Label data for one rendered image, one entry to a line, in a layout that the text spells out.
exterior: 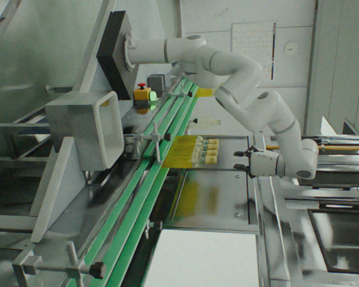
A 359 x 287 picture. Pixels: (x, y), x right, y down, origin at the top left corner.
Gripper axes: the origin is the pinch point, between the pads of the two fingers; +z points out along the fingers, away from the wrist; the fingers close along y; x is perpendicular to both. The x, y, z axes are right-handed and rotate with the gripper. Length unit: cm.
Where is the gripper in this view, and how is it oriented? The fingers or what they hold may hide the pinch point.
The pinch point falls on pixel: (238, 160)
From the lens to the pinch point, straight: 131.5
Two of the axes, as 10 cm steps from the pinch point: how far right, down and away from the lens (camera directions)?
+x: -4.1, 3.7, -8.3
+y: -0.6, -9.2, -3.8
